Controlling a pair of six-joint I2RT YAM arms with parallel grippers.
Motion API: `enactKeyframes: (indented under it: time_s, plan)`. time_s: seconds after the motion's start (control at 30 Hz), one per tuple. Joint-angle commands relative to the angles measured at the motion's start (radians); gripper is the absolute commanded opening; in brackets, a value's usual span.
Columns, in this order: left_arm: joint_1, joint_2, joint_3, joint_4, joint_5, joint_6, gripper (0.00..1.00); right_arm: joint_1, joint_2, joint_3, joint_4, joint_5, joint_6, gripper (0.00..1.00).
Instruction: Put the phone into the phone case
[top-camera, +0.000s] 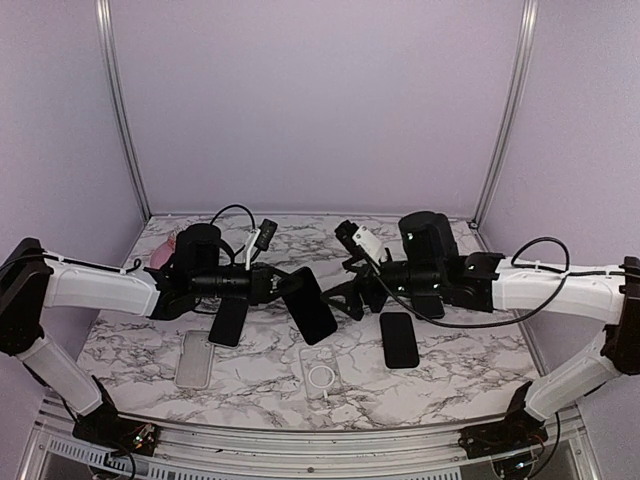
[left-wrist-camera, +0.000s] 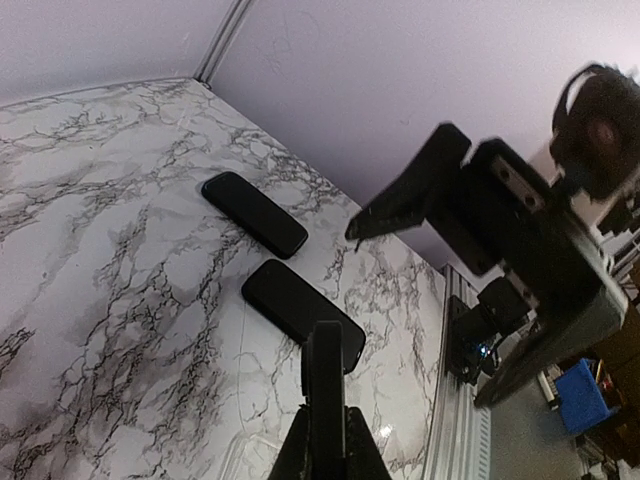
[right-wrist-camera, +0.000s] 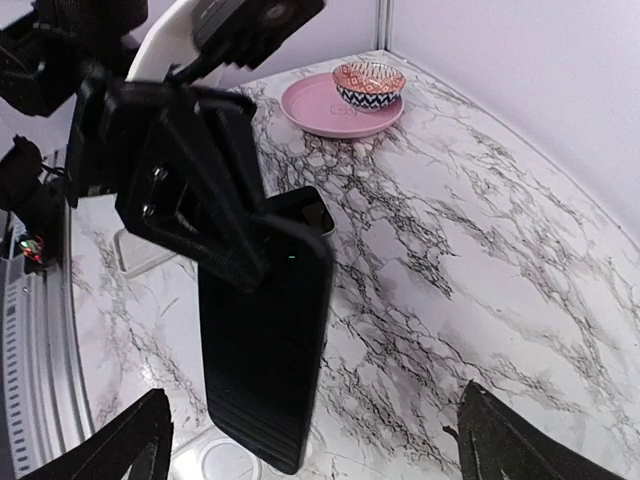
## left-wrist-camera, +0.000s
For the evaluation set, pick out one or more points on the blue plastic bin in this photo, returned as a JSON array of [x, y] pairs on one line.
[[582, 405]]

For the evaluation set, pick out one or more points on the clear magsafe phone case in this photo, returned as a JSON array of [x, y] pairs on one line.
[[250, 456]]

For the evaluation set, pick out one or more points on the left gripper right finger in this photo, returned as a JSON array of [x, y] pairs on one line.
[[363, 460]]

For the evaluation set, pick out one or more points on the black phone case camera cutouts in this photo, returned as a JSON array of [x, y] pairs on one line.
[[249, 208]]

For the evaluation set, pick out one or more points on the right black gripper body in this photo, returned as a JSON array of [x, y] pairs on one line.
[[500, 212]]

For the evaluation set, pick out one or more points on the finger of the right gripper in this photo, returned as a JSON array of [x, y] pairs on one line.
[[433, 188]]

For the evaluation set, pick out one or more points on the black phone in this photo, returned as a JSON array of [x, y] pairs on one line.
[[323, 389], [293, 305]]

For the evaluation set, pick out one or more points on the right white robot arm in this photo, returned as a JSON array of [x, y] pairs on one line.
[[595, 150]]

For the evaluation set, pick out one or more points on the right aluminium frame post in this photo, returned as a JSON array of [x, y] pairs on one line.
[[222, 40]]

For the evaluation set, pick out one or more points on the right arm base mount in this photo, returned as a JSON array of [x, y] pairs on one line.
[[476, 333]]

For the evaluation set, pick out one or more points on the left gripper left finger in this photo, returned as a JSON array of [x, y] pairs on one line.
[[293, 461]]

